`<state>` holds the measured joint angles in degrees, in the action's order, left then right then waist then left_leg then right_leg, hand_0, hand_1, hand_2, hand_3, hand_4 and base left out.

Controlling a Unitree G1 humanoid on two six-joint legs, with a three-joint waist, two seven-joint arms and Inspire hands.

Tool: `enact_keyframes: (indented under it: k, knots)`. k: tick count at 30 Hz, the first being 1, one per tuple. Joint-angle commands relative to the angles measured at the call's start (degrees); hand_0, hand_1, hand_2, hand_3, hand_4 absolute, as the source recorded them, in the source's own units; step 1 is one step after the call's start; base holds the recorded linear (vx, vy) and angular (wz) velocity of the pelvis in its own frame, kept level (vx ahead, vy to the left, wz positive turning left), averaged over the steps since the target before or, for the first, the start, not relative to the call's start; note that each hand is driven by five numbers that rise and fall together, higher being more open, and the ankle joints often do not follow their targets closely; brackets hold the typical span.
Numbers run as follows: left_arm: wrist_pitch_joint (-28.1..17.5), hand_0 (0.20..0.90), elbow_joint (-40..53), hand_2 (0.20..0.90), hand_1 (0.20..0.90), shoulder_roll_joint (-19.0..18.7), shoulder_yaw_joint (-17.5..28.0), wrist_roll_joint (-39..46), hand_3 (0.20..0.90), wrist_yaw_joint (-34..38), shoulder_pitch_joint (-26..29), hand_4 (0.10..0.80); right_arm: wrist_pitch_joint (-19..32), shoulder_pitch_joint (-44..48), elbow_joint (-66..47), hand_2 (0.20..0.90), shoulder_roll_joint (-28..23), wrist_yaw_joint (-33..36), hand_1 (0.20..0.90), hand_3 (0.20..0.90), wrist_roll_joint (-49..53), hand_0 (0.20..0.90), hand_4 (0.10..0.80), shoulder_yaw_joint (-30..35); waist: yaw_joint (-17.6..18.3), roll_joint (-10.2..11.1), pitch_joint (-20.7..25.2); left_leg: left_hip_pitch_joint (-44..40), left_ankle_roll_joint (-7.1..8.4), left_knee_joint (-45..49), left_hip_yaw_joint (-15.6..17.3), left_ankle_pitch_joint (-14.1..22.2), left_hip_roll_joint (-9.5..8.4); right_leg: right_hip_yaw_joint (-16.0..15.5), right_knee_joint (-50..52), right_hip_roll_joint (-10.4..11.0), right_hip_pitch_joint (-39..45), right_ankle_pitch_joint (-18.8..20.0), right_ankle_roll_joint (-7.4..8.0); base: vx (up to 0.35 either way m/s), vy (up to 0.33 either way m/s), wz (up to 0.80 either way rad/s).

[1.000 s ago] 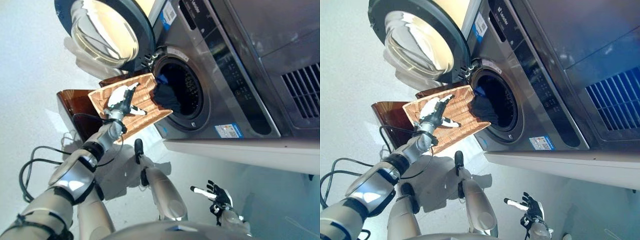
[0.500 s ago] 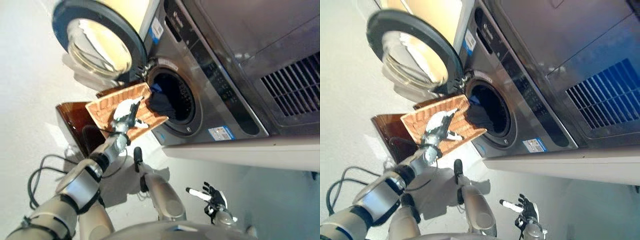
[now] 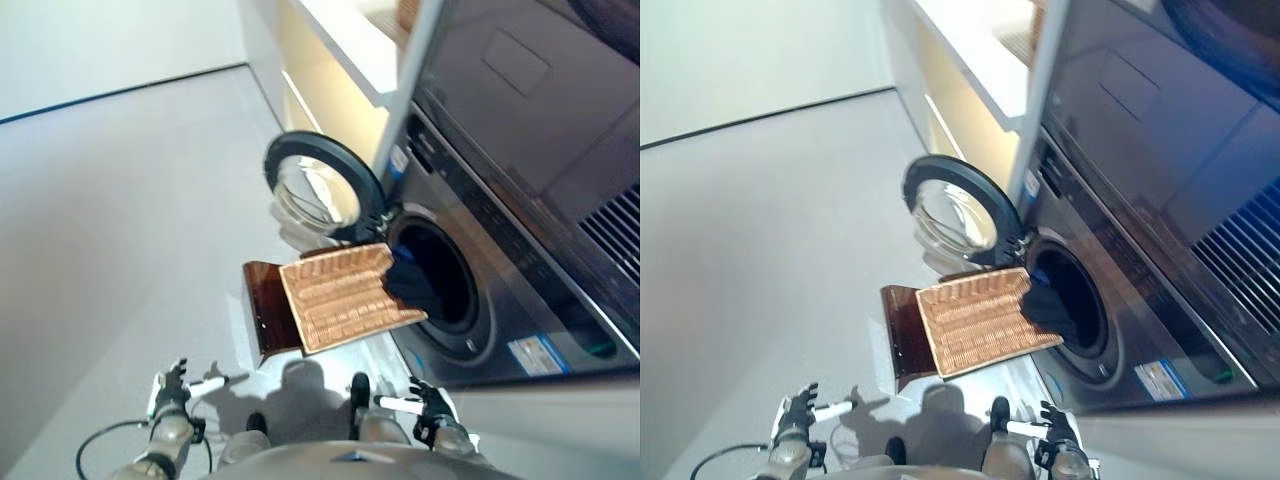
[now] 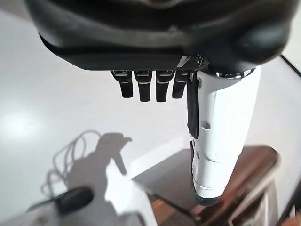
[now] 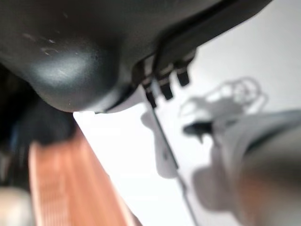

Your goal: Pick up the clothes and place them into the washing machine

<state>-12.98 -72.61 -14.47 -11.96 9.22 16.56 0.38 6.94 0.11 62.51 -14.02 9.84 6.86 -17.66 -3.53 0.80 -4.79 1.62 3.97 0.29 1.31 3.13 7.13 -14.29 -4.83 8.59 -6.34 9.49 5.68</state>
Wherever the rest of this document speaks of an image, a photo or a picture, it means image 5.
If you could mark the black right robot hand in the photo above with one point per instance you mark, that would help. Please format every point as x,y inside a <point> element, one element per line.
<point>94,47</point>

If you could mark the rectangular wicker laundry basket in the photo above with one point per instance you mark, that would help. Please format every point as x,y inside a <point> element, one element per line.
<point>70,183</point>

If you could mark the silver right robot leg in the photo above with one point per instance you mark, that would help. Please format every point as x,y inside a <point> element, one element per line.
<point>263,164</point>

